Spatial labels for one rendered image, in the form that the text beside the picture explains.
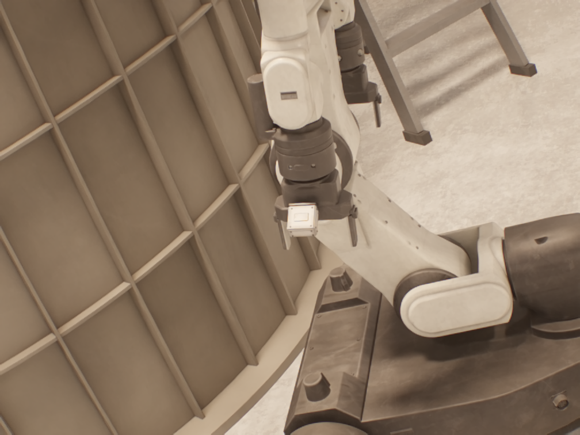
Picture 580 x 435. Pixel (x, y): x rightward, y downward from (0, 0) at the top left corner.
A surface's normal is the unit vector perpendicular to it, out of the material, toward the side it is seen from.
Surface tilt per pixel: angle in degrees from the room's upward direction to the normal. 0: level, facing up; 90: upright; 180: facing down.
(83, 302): 90
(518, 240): 21
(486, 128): 0
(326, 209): 90
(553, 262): 58
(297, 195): 90
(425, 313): 90
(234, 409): 0
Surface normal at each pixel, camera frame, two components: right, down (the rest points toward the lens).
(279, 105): -0.15, 0.51
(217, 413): -0.33, -0.83
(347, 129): 0.90, -0.27
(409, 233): 0.64, -0.60
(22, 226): 0.59, 0.18
